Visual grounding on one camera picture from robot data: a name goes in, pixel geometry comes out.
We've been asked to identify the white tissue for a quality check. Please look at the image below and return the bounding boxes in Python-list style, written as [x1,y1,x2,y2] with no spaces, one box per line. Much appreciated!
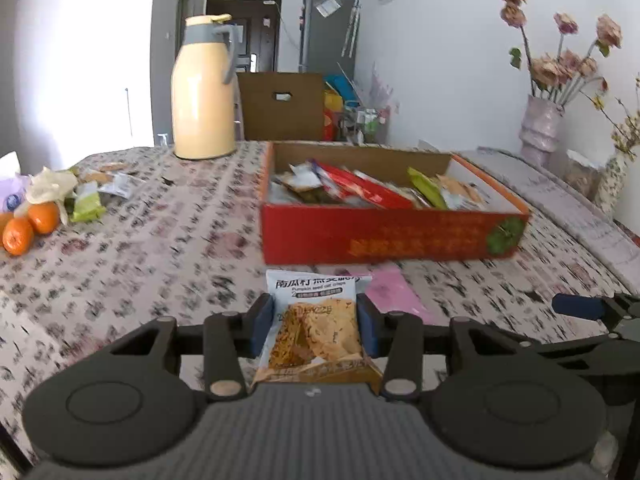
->
[0,151,22,179]

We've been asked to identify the dark brown door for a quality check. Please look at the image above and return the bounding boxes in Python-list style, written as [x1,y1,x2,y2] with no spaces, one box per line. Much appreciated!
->
[205,0,282,75]

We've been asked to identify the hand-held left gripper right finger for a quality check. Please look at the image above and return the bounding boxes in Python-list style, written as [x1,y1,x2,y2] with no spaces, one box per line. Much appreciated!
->
[356,295,533,402]

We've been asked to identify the grey refrigerator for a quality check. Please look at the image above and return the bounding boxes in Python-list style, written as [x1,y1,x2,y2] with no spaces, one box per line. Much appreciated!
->
[299,0,361,83]

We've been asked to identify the pink ribbed vase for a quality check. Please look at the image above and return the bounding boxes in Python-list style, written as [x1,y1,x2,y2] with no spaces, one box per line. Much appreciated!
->
[517,94,566,168]

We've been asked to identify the cream crumpled bag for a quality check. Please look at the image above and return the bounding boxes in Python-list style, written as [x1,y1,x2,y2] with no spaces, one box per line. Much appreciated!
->
[26,166,80,226]

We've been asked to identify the oat crisp snack packet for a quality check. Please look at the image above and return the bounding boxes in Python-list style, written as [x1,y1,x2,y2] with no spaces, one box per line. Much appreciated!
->
[250,269,385,395]
[440,175,488,211]
[280,171,322,195]

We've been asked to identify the white folded umbrella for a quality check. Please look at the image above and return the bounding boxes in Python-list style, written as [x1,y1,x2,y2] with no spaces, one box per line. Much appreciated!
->
[341,0,362,58]

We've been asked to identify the small red box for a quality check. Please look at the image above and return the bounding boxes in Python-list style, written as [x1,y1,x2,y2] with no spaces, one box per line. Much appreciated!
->
[322,109,343,141]

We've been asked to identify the dried rose bouquet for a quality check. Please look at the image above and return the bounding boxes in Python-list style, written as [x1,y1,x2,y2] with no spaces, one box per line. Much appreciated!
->
[498,0,623,106]

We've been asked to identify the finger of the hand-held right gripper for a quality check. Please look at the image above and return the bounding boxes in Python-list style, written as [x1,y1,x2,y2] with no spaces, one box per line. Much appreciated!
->
[551,292,640,338]
[531,332,640,376]

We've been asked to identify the red silver snack packet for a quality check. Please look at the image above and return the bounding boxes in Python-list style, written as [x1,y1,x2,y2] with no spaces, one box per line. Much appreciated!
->
[307,159,361,201]

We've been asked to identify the pink snack packet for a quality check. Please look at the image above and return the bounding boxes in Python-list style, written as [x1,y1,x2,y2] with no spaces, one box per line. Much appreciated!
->
[367,267,436,327]

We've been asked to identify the green white snack packet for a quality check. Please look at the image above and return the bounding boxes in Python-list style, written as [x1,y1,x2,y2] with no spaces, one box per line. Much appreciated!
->
[406,167,448,209]

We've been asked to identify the opened silver snack wrapper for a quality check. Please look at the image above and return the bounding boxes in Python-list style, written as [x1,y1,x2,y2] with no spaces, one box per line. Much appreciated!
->
[97,172,137,197]

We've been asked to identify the brown cardboard box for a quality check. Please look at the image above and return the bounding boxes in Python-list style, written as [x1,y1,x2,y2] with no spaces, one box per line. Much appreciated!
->
[236,72,326,142]

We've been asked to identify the blue plastic dustpan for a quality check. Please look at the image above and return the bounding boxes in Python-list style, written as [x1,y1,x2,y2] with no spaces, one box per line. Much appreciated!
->
[324,75,357,98]

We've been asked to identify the yellow blossom branches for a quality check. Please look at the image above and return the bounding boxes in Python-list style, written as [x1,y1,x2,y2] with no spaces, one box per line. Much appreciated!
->
[592,77,640,158]

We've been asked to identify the yellow thermos jug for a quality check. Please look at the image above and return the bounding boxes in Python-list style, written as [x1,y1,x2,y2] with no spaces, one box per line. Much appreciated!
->
[171,14,238,161]

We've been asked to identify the clear lidded food container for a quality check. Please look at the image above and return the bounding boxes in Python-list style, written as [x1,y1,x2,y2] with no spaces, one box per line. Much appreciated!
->
[562,150,603,201]

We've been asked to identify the purple plastic bag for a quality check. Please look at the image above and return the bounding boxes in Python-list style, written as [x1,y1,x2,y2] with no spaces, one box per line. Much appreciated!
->
[0,172,32,213]

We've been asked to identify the red pumpkin print cardboard box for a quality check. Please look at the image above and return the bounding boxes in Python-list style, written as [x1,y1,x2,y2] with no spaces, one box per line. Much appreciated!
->
[259,141,531,266]

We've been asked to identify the wire rack with bottles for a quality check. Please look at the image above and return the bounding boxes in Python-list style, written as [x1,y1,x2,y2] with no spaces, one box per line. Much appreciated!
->
[340,105,388,145]

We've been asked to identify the orange crisp wrapper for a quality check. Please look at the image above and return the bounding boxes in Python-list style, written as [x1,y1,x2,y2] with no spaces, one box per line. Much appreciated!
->
[77,162,126,183]

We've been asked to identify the floral ceramic vase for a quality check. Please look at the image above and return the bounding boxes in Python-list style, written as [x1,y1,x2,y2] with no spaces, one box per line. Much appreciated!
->
[594,152,630,220]

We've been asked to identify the clear cellophane wrap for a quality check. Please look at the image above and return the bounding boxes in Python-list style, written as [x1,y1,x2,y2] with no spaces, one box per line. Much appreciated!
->
[367,62,401,116]

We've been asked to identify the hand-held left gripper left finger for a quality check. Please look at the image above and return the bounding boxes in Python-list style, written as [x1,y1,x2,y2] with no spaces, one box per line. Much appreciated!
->
[102,294,275,402]

